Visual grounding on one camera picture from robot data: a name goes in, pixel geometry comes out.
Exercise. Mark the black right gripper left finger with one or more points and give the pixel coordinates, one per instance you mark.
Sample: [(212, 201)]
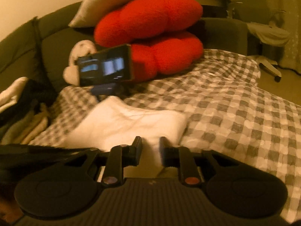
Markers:
[(119, 157)]

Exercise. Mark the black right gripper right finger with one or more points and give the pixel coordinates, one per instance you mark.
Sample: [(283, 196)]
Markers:
[(182, 159)]

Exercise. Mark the white knit garment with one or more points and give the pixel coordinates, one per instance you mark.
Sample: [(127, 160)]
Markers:
[(112, 123)]

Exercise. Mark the stack of folded clothes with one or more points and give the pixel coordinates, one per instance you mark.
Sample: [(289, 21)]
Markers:
[(24, 109)]

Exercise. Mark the grey white checkered bedspread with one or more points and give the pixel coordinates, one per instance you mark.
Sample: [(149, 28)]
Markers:
[(216, 104)]

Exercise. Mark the black phone stand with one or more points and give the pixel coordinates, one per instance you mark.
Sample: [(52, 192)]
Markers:
[(115, 89)]

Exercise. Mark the smartphone showing video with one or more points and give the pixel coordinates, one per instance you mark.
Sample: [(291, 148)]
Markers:
[(111, 65)]

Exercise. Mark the lower red puffy cushion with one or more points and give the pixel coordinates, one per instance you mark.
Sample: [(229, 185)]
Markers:
[(165, 55)]

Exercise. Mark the red puffy cushion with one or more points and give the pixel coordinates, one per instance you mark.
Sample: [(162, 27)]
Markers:
[(140, 19), (165, 55)]

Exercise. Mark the dark green sofa backrest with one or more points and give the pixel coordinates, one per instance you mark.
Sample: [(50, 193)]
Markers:
[(40, 48)]

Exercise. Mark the dark green sofa armrest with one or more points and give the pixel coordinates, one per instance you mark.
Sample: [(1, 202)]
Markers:
[(222, 34)]

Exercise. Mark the white swivel office chair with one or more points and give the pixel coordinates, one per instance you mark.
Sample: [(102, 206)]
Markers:
[(260, 21)]

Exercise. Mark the upper red puffy cushion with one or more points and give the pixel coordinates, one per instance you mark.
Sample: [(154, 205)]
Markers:
[(140, 19)]

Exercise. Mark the grey star pattern curtain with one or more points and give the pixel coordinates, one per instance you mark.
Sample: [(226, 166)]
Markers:
[(291, 57)]

